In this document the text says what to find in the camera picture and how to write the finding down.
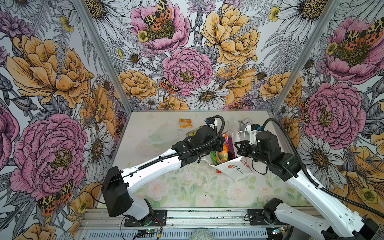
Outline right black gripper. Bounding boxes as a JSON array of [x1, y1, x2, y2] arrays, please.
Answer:
[[234, 140, 271, 165]]

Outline bright green snack bag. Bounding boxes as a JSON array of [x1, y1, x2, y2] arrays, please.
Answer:
[[211, 152, 218, 166]]

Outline orange snack bag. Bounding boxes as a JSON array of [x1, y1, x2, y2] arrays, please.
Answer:
[[216, 134, 229, 165]]

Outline purple snack bag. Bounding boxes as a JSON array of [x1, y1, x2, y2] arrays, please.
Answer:
[[228, 137, 237, 160]]

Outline white floral paper bag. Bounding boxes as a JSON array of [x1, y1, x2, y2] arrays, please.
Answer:
[[202, 125, 254, 181]]

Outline green yellow candy bag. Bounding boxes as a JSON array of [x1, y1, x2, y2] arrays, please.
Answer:
[[186, 127, 201, 136]]

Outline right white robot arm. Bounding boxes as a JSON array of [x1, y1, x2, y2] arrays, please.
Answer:
[[235, 131, 379, 240]]

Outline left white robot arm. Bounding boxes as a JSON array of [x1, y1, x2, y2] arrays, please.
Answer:
[[101, 124, 225, 225]]

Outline small orange cracker packet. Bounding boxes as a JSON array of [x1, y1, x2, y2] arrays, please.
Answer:
[[179, 119, 193, 128]]

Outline small square clock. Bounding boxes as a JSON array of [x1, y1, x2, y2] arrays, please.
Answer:
[[241, 118, 253, 126]]

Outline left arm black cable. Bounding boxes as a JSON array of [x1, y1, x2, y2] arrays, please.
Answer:
[[89, 115, 226, 240]]

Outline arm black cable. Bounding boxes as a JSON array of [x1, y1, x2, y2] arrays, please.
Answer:
[[260, 117, 384, 218], [89, 115, 226, 240]]

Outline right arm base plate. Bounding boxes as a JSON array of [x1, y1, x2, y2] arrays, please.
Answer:
[[247, 209, 286, 226]]

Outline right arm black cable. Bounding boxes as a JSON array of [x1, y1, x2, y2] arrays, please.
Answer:
[[260, 117, 384, 218]]

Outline aluminium rail frame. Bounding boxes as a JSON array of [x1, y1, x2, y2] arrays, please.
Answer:
[[76, 206, 337, 240]]

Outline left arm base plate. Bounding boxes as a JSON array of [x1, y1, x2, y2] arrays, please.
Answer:
[[124, 210, 168, 227]]

